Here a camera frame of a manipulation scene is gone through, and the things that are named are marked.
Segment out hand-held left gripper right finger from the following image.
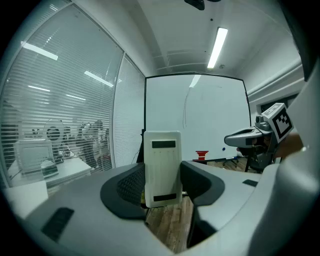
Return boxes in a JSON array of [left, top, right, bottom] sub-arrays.
[[179, 160, 263, 249]]

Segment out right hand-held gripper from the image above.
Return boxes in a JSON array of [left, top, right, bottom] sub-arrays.
[[224, 102, 295, 166]]

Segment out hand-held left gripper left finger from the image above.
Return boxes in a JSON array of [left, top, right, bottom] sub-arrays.
[[23, 162, 177, 256]]

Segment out black-framed whiteboard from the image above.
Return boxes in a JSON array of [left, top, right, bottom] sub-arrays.
[[143, 73, 252, 163]]

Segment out white whiteboard eraser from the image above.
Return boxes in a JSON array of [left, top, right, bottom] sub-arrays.
[[143, 130, 183, 209]]

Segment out person's right forearm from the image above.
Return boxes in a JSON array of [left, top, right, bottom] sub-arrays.
[[273, 133, 305, 159]]

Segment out white desk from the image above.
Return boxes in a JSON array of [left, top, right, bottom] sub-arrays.
[[7, 157, 93, 188]]

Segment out red tray item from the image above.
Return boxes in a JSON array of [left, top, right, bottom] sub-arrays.
[[195, 150, 210, 161]]

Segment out white cabinet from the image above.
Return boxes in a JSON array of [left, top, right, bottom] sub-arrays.
[[2, 180, 49, 220]]

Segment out white box device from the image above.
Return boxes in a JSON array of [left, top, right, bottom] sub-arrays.
[[14, 138, 60, 179]]

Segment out long ceiling light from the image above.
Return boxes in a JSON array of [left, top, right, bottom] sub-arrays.
[[206, 26, 229, 70]]

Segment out glass partition with blinds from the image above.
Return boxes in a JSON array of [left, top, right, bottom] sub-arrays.
[[0, 2, 146, 190]]

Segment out black ceiling device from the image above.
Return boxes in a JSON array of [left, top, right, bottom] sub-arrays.
[[184, 0, 206, 11]]

